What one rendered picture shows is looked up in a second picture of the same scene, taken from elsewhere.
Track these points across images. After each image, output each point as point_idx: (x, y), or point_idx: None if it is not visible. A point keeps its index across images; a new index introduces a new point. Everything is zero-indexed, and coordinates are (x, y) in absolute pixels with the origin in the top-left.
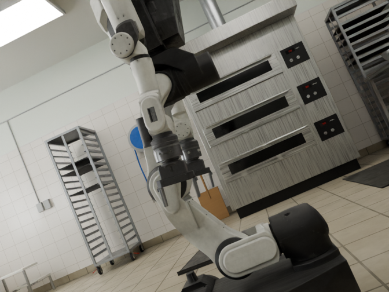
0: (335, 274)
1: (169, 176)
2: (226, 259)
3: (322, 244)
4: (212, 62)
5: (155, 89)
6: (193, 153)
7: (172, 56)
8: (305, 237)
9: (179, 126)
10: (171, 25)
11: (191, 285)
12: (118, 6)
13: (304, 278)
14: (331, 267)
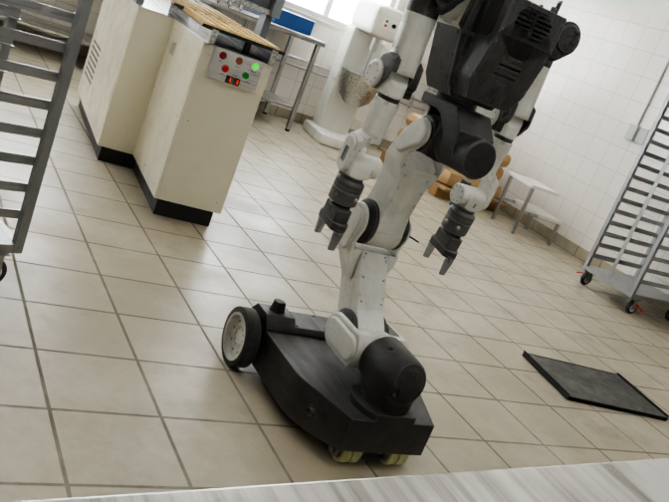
0: (335, 415)
1: (326, 212)
2: (330, 320)
3: (375, 397)
4: (463, 156)
5: (369, 134)
6: (448, 225)
7: (448, 115)
8: (372, 377)
9: (458, 187)
10: (464, 84)
11: None
12: (400, 34)
13: (326, 390)
14: (338, 407)
